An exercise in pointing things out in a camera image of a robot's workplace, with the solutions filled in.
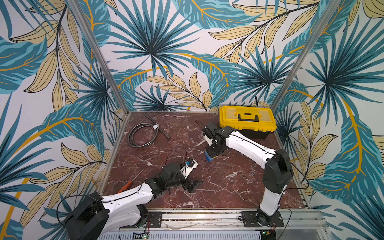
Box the light blue long lego brick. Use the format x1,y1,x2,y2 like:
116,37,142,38
205,152,213,162

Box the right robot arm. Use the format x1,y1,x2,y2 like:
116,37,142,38
203,123,294,227

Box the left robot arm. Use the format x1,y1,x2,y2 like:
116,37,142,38
62,159,203,240

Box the yellow black toolbox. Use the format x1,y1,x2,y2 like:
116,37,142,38
219,106,277,140

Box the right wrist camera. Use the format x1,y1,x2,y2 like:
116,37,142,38
203,123,219,146

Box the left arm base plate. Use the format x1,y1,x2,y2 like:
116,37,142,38
134,212,163,229

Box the orange handled screwdriver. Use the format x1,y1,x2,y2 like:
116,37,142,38
118,170,144,194

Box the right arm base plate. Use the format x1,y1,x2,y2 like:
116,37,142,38
238,211,285,228

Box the coiled black cable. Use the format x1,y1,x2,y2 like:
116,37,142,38
127,115,172,148

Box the aluminium front rail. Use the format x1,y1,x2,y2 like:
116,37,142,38
70,208,331,240

